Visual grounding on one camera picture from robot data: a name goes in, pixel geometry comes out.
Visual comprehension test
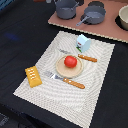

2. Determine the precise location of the grey toy pot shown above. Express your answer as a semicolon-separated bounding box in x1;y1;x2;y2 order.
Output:
54;0;79;19

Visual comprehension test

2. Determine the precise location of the red toy tomato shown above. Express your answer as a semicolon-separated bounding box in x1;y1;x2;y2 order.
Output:
64;56;77;68

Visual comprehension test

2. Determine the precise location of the grey toy frying pan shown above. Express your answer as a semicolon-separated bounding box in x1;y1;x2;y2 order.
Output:
77;6;106;26

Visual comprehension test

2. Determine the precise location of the beige toy pot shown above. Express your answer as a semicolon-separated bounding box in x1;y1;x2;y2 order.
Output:
119;5;128;30

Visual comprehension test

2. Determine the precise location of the small toy milk carton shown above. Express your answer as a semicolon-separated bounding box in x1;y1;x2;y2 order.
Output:
76;34;91;53

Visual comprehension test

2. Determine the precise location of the round wooden plate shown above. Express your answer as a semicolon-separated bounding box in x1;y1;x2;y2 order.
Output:
56;55;83;78

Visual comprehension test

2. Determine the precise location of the toy fork wooden handle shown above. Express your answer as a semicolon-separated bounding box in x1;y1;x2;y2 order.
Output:
59;48;98;63

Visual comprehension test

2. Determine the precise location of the orange toy cracker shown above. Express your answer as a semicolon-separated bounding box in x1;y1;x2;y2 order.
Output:
25;66;42;88

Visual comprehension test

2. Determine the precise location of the toy knife wooden handle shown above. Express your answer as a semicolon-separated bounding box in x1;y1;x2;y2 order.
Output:
44;71;85;89

